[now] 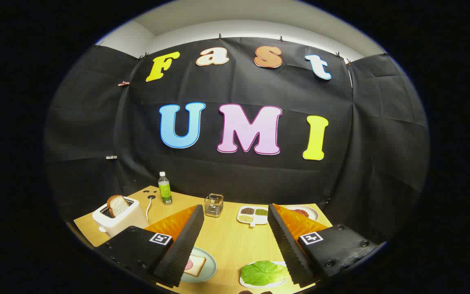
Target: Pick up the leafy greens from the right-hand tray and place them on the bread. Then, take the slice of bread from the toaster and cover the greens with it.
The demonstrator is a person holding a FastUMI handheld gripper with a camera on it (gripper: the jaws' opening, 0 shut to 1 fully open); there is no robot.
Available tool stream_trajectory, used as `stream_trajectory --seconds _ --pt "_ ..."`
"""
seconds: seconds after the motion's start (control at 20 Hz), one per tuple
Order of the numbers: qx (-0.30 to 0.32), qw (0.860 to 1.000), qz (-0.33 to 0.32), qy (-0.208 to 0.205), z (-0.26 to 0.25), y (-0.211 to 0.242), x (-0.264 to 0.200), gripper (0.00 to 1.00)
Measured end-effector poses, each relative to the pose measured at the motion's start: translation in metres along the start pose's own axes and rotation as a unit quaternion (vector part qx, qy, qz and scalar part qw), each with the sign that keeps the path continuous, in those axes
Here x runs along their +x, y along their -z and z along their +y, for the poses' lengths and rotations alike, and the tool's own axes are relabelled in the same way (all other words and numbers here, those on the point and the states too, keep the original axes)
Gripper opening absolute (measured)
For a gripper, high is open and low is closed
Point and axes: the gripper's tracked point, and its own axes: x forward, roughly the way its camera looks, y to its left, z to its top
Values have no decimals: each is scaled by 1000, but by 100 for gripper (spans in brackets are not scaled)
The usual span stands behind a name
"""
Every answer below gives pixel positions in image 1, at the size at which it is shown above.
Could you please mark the white toaster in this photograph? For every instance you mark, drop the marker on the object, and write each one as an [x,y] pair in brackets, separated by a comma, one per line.
[123,222]

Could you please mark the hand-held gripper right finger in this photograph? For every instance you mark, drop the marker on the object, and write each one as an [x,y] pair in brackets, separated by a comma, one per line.
[286,245]

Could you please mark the toasted bread slice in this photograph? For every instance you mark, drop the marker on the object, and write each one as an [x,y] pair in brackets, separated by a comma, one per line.
[117,205]

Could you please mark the green lettuce leaf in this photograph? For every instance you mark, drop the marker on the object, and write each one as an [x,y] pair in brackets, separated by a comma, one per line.
[263,272]

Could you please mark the square white plate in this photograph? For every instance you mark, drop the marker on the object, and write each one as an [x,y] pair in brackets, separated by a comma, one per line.
[255,286]

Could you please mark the pale green plate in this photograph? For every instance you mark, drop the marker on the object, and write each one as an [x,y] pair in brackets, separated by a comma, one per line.
[209,267]

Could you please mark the dark red beans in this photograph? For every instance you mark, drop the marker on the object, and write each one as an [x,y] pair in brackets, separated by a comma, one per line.
[247,211]

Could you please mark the white divided dish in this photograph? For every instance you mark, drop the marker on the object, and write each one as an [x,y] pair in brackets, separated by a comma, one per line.
[259,221]

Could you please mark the red meat slice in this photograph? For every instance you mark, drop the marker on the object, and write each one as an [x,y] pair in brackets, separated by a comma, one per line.
[301,212]

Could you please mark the bread slice with ham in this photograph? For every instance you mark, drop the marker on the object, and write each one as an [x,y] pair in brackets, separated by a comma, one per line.
[197,267]

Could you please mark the black backdrop cloth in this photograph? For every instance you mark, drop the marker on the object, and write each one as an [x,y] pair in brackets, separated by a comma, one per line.
[239,175]

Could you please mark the orange cloth clip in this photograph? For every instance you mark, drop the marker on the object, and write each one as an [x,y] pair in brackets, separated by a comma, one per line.
[123,83]

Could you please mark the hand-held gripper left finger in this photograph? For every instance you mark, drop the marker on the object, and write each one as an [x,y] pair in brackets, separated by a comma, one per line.
[182,249]

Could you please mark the yellow soybeans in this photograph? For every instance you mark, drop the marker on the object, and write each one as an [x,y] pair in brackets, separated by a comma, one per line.
[245,218]

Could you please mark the round white plate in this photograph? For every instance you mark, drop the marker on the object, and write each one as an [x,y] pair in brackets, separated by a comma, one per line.
[311,212]

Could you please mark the green mung beans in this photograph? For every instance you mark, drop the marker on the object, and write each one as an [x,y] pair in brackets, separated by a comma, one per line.
[261,212]

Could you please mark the green label drink bottle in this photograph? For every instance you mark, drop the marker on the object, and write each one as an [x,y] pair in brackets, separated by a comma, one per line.
[165,192]

